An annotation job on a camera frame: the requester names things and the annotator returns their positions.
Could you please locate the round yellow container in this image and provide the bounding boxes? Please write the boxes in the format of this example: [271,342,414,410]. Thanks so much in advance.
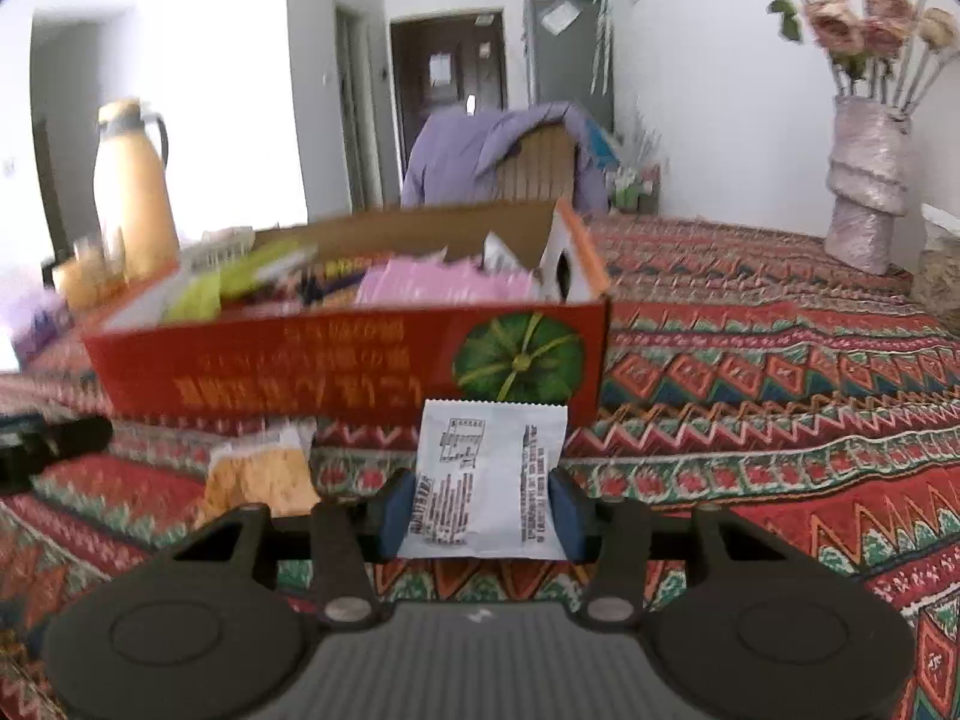
[52,251,125,308]

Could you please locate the dried pink roses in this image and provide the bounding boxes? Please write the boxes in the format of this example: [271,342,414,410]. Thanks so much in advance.
[735,0,960,106]

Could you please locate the grey interior door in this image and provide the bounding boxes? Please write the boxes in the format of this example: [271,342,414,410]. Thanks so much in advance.
[334,4,383,211]

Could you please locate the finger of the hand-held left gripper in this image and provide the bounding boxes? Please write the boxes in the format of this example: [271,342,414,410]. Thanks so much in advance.
[0,412,113,496]

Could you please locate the wooden chair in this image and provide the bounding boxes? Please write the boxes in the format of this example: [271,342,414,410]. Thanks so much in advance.
[495,124,578,203]

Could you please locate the white oat crisp packet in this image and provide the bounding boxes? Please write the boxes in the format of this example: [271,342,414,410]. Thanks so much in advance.
[196,424,320,530]

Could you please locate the tall pink textured vase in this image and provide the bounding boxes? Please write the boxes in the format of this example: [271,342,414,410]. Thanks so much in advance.
[825,94,912,276]

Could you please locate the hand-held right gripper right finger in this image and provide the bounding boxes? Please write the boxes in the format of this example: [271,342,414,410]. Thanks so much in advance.
[547,469,803,627]

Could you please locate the grey refrigerator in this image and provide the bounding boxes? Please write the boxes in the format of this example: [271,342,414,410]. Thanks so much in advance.
[525,0,616,136]

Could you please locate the white paper note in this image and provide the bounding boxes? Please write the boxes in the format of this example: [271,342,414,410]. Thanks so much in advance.
[541,1,582,35]

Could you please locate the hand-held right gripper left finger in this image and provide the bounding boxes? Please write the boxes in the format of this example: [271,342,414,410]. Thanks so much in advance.
[161,469,417,627]

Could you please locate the yellow-green snack packet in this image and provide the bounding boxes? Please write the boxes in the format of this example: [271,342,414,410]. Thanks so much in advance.
[221,244,320,301]
[161,270,222,323]

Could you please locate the white printed snack packet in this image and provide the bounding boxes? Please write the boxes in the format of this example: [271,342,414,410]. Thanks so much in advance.
[396,397,569,561]
[480,232,537,275]

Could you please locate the dark brown entrance door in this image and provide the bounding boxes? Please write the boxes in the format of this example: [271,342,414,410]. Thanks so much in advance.
[390,11,507,166]

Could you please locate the purple cloth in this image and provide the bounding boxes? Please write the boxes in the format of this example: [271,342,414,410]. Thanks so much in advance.
[401,101,608,215]

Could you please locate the glass jar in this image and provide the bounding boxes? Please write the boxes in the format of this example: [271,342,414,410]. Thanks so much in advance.
[911,204,960,316]

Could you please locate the white folded umbrella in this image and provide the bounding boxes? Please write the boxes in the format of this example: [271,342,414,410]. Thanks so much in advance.
[589,0,612,95]

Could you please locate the red cardboard box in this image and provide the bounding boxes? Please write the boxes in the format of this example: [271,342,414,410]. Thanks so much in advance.
[81,199,612,428]

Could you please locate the yellow thermos jug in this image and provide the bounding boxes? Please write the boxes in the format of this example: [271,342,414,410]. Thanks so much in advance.
[91,99,181,282]

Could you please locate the purple tissue pack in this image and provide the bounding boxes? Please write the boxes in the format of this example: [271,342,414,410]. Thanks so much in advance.
[11,289,76,361]

